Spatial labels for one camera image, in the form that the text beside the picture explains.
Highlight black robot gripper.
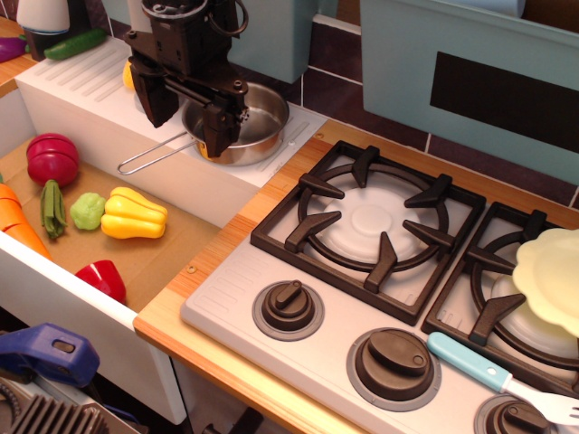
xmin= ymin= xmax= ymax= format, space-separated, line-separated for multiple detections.
xmin=124 ymin=1 xmax=249 ymax=158

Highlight brown burner grate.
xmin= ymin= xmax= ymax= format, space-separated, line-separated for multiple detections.
xmin=251 ymin=141 xmax=486 ymax=326
xmin=422 ymin=203 xmax=578 ymax=398

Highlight red toy onion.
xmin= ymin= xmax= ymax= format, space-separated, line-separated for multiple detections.
xmin=26 ymin=133 xmax=80 ymax=187

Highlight brown stove knob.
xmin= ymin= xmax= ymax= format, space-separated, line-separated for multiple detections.
xmin=252 ymin=279 xmax=325 ymax=342
xmin=346 ymin=327 xmax=441 ymax=412
xmin=473 ymin=394 xmax=559 ymax=434

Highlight yellow toy item behind gripper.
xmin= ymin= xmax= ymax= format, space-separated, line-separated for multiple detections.
xmin=122 ymin=61 xmax=135 ymax=90

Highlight pale yellow plastic plate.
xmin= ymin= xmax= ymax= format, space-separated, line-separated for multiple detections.
xmin=512 ymin=228 xmax=578 ymax=337

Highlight black ribbed metal part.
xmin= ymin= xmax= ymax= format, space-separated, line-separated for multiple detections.
xmin=8 ymin=395 xmax=109 ymax=434

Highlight dark green toy beans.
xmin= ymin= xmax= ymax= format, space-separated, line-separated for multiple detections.
xmin=41 ymin=180 xmax=67 ymax=239

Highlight right brown stove knob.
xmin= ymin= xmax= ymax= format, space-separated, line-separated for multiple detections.
xmin=473 ymin=394 xmax=559 ymax=434

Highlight yellow toy bell pepper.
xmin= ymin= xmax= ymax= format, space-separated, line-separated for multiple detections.
xmin=100 ymin=187 xmax=168 ymax=240

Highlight blue handled white fork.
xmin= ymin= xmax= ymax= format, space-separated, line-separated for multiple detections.
xmin=427 ymin=332 xmax=578 ymax=426

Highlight white and black canister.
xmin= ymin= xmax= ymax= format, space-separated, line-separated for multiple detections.
xmin=16 ymin=0 xmax=71 ymax=61

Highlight middle brown stove knob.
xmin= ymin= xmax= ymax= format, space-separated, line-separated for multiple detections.
xmin=346 ymin=327 xmax=441 ymax=412

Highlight left brown burner grate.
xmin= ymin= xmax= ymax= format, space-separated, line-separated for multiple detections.
xmin=251 ymin=141 xmax=486 ymax=326

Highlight purple toy eggplant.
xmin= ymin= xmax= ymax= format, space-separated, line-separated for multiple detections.
xmin=0 ymin=35 xmax=29 ymax=63

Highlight grey toy stove top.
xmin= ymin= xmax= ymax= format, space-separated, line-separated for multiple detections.
xmin=181 ymin=142 xmax=578 ymax=433

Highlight right brown burner grate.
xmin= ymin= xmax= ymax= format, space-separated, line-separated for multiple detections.
xmin=422 ymin=203 xmax=578 ymax=398

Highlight orange toy carrot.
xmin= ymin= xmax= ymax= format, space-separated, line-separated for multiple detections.
xmin=0 ymin=184 xmax=52 ymax=259

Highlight small steel pan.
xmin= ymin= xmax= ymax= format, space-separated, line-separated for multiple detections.
xmin=117 ymin=82 xmax=290 ymax=175

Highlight white toy sink basin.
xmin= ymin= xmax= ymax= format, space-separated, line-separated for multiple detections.
xmin=1 ymin=39 xmax=324 ymax=424

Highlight light green toy vegetable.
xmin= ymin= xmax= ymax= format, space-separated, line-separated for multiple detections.
xmin=70 ymin=193 xmax=106 ymax=231

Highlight red toy pepper piece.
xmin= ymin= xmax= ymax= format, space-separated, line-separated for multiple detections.
xmin=75 ymin=259 xmax=127 ymax=304

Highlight teal cabinet with black window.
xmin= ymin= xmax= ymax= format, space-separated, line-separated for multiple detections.
xmin=361 ymin=1 xmax=578 ymax=183

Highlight left brown stove knob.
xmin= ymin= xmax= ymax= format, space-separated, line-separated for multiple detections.
xmin=252 ymin=279 xmax=325 ymax=342

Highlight green toy cucumber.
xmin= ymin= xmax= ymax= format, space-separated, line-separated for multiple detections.
xmin=43 ymin=28 xmax=109 ymax=61

